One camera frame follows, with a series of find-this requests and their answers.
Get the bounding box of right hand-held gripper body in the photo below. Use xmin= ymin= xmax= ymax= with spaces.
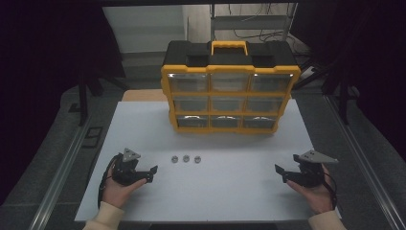
xmin=293 ymin=149 xmax=339 ymax=189

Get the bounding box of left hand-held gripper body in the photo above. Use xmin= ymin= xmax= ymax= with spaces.
xmin=111 ymin=148 xmax=142 ymax=187

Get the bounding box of clear plastic drawer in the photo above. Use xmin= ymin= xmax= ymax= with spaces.
xmin=242 ymin=115 xmax=278 ymax=129

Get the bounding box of yellow black organizer case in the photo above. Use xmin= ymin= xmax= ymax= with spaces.
xmin=160 ymin=40 xmax=302 ymax=134

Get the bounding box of person's left hand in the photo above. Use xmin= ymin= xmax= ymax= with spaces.
xmin=101 ymin=169 xmax=147 ymax=209

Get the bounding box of person's right hand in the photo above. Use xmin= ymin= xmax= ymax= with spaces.
xmin=286 ymin=164 xmax=335 ymax=215

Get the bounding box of set of clear organizer bins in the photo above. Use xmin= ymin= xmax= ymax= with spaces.
xmin=167 ymin=73 xmax=294 ymax=129

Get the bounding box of black metal stand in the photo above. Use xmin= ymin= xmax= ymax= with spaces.
xmin=68 ymin=73 xmax=128 ymax=127
xmin=293 ymin=60 xmax=360 ymax=126

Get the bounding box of white power strip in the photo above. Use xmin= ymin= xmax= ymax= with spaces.
xmin=300 ymin=65 xmax=316 ymax=81

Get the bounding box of dark curtain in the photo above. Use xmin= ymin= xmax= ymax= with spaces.
xmin=0 ymin=0 xmax=126 ymax=205
xmin=291 ymin=0 xmax=406 ymax=161

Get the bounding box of grey metal shelf rack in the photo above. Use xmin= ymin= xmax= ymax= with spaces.
xmin=210 ymin=3 xmax=298 ymax=42

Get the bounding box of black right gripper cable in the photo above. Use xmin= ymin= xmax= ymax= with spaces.
xmin=322 ymin=172 xmax=339 ymax=210

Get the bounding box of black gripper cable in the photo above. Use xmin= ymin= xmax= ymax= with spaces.
xmin=97 ymin=155 xmax=120 ymax=209
xmin=322 ymin=172 xmax=339 ymax=210

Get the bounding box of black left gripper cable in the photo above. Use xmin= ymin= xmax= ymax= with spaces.
xmin=97 ymin=155 xmax=120 ymax=209

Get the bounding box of aluminium rail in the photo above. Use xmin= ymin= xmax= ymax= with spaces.
xmin=324 ymin=95 xmax=406 ymax=230
xmin=30 ymin=121 xmax=92 ymax=230

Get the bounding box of bundle of black cables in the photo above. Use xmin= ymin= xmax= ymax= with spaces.
xmin=229 ymin=3 xmax=312 ymax=60

